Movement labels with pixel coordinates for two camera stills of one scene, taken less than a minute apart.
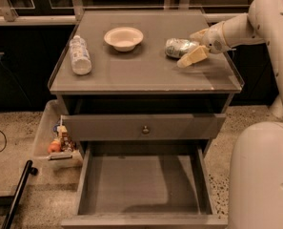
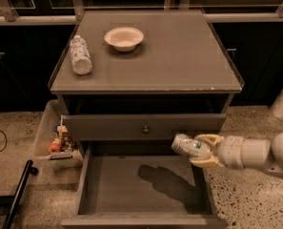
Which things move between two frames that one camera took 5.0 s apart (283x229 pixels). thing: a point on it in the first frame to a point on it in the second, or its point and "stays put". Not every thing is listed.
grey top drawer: (145, 126) stays put
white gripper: (213, 38) to (231, 152)
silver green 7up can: (174, 48) to (189, 145)
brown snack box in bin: (67, 144) stays put
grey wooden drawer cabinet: (147, 122) stays put
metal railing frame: (59, 5) stays put
